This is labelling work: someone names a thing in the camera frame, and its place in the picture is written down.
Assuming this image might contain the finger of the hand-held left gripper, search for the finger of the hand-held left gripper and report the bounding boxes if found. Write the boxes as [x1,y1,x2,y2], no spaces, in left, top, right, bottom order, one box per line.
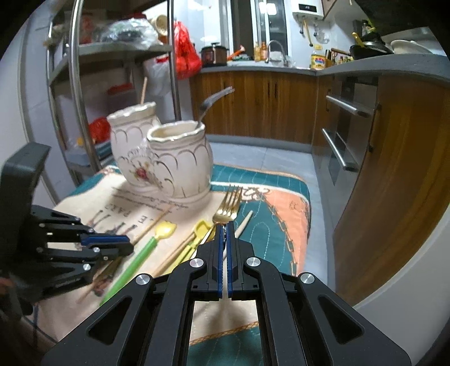
[33,247,123,302]
[30,206,135,257]

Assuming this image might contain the yellow oil bottle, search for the yellow oil bottle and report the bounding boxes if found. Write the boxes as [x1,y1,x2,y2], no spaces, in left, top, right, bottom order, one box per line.
[310,54,333,70]

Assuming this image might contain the dark red pressure cooker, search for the dark red pressure cooker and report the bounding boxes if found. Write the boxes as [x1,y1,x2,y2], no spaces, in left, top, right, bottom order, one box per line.
[200,42,229,68]

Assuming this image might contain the yellow spoon with green handle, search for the yellow spoon with green handle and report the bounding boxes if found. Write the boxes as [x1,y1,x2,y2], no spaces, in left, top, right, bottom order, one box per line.
[99,221,177,306]

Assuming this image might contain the white plastic bag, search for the white plastic bag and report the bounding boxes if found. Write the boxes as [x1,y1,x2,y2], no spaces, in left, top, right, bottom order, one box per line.
[143,58,176,100]

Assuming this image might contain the printed tablecloth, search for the printed tablecloth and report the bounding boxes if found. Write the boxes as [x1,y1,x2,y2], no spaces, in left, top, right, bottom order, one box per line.
[33,164,312,366]

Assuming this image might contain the metal shelf rack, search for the metal shelf rack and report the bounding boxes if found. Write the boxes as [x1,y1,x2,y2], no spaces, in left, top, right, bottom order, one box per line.
[45,0,182,188]

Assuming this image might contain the dark metal utensil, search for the dark metal utensil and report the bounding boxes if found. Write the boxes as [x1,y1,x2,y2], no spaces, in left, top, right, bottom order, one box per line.
[198,86,235,130]

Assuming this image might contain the black wok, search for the black wok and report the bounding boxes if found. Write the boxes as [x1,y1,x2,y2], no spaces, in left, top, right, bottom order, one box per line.
[349,41,395,61]

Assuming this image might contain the wooden sink cabinet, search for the wooden sink cabinet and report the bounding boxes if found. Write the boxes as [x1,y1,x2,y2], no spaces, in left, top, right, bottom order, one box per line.
[189,68,334,146]

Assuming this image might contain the clear plastic bag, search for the clear plastic bag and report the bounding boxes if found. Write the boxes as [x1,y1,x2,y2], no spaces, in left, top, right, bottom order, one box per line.
[99,17,163,47]

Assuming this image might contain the stainless built-in oven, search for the stainless built-in oven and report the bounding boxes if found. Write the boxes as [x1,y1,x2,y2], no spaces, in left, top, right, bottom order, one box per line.
[321,75,382,186]

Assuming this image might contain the condiment bottles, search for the condiment bottles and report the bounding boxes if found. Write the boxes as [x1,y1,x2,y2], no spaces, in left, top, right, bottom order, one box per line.
[330,47,352,66]

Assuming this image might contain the white ceramic pot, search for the white ceramic pot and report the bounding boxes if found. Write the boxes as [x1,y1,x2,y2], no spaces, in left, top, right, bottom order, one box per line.
[390,39,434,55]

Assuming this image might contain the white water heater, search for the white water heater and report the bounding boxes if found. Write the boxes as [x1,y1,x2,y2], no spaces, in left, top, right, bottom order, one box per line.
[292,0,326,20]

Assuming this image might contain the metal faucet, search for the metal faucet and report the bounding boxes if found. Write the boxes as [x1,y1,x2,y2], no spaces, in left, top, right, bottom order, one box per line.
[266,40,289,66]

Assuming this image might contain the black range hood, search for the black range hood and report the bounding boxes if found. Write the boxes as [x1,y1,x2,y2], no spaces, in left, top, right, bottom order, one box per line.
[353,0,450,40]

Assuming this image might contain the brown fibre brush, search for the brown fibre brush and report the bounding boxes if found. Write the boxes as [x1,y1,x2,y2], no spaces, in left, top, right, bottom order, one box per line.
[44,26,59,49]

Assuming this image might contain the amber bottles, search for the amber bottles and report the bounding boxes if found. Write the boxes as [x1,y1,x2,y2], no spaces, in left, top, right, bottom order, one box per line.
[253,41,270,63]

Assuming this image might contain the wooden cabinet with handle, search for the wooden cabinet with handle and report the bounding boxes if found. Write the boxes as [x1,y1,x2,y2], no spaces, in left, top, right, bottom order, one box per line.
[332,75,450,307]

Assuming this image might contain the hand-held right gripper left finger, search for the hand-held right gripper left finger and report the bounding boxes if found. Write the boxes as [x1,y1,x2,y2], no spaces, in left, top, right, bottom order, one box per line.
[41,224,226,366]

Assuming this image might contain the beige plastic colander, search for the beige plastic colander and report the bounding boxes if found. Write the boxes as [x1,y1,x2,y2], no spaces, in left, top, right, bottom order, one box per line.
[151,15,170,36]

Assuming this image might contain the kitchen window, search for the kitchen window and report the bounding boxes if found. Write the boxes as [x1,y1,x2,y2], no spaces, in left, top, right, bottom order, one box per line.
[230,0,293,57]

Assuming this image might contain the crumpled red plastic bag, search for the crumpled red plastic bag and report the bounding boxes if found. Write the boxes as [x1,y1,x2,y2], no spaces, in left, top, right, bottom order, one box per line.
[88,117,112,143]

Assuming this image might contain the yellow utensil with yellow-green handle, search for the yellow utensil with yellow-green handle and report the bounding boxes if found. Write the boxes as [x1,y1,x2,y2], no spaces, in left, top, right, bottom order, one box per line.
[168,220,214,272]

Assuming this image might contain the gold metal fork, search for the gold metal fork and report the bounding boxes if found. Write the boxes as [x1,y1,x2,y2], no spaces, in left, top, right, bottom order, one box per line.
[212,184,243,226]

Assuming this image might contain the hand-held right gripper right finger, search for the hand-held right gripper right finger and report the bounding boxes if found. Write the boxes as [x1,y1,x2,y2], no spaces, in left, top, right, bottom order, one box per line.
[226,223,413,366]

